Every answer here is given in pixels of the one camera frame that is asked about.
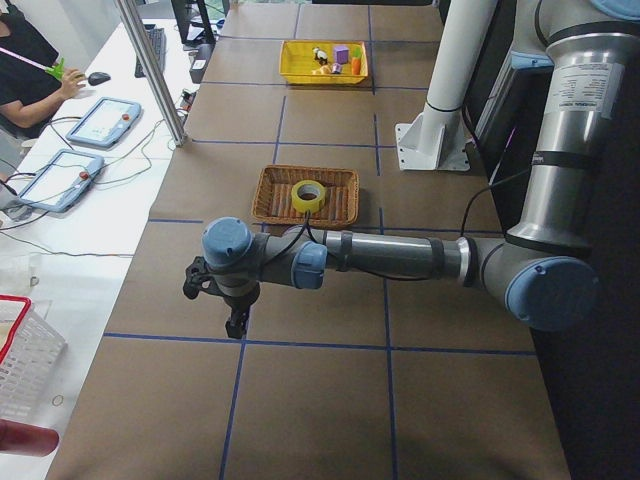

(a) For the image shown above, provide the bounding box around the purple cube block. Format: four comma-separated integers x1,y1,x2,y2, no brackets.
332,44,349,65

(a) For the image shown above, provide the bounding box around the person in black shirt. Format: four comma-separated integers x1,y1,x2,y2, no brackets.
1,6,67,139

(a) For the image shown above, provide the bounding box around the white plastic basket red rim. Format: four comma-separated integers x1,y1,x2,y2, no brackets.
1,295,66,422

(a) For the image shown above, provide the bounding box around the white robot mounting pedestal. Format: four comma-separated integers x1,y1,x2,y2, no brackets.
395,0,497,172

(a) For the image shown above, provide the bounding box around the person's hand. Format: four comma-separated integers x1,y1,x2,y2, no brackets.
57,68,87,100

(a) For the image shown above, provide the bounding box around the red cylinder object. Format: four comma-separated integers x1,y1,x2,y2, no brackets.
1,419,60,457

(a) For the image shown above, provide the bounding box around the yellow wicker tray basket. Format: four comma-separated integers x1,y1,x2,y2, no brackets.
279,39,369,86

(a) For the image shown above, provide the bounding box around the teach pendant tablet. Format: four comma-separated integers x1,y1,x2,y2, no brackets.
65,97,142,149
18,149,105,213

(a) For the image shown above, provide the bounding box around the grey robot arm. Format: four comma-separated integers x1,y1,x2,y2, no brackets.
183,1,639,339

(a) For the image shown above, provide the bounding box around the near teach pendant tablet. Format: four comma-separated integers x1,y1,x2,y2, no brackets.
18,149,105,213

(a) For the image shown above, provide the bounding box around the toy croissant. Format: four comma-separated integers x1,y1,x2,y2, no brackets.
312,65,332,75

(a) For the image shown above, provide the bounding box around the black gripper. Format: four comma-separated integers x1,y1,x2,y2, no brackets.
224,282,260,339

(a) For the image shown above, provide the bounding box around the aluminium frame post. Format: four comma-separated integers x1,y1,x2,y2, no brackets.
115,0,186,147

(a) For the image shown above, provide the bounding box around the orange toy carrot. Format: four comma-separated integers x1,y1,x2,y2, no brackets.
350,47,362,76

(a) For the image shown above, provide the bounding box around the brown wicker basket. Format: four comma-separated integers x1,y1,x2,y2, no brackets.
252,165,360,230

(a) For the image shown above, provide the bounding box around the toy panda figure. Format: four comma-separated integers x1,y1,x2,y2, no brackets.
312,47,329,66

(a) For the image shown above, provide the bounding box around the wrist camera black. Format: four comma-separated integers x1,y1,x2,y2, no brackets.
182,256,218,300

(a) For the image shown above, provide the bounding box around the black keyboard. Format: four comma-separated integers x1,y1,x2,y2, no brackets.
134,24,166,78

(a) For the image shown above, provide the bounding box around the far teach pendant tablet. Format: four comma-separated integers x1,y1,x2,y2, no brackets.
65,97,142,149

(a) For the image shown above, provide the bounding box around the black computer mouse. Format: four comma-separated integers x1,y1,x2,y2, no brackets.
87,72,111,86

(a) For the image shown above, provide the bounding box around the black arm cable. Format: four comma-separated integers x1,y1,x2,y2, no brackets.
259,167,534,279

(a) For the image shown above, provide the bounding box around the yellow tape roll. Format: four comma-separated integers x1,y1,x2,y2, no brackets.
291,179,326,214

